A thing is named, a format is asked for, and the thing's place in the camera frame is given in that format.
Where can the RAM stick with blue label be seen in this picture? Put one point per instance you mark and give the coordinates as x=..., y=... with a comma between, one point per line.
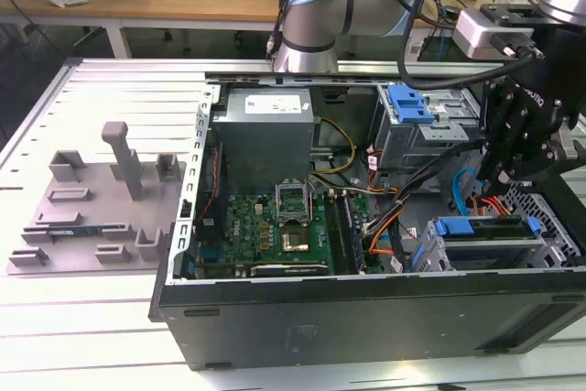
x=73, y=230

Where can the black open PC case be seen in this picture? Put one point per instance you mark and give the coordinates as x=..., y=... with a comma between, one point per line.
x=320, y=318

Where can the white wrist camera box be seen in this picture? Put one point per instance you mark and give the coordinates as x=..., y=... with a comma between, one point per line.
x=476, y=34

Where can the silver disk bay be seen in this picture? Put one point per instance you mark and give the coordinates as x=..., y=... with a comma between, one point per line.
x=485, y=256

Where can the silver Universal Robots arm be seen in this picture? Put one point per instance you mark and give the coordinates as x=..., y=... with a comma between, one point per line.
x=316, y=20

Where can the black graphics card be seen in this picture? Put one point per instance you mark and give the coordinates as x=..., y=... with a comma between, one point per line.
x=293, y=270

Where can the grey power supply unit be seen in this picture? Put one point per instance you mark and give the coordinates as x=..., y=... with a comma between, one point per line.
x=261, y=144

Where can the blue plastic cage latch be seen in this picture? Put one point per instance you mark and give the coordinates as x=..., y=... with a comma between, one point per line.
x=407, y=105

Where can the hard disk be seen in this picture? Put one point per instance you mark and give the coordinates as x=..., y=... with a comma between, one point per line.
x=453, y=226

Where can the CPU socket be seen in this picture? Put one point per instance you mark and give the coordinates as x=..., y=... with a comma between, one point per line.
x=295, y=241

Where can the grey parts rack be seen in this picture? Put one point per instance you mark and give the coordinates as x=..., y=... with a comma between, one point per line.
x=68, y=253

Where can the wooden desk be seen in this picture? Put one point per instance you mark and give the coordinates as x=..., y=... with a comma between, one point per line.
x=151, y=2

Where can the silver optical drive cage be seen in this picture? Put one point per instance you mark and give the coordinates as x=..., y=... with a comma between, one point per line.
x=403, y=144

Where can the green motherboard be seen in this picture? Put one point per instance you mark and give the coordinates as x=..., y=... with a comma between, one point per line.
x=247, y=226

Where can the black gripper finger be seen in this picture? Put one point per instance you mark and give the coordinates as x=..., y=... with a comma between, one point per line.
x=531, y=157
x=496, y=125

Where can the dark RAM stick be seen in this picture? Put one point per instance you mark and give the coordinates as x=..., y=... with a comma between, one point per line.
x=356, y=240
x=341, y=235

